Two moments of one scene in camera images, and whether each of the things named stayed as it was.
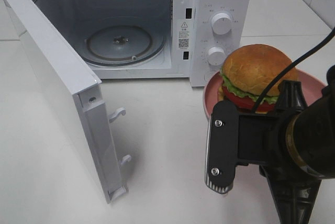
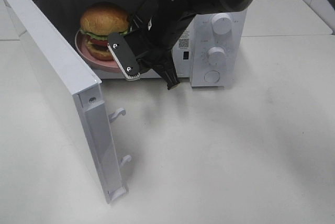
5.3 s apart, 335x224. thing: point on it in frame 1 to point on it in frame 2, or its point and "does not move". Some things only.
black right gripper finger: x=293 y=193 to x=167 y=69
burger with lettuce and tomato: x=248 y=70 to x=97 y=21
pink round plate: x=312 y=86 to x=81 y=40
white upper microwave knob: x=221 y=23 does not move
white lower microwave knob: x=216 y=55 does not move
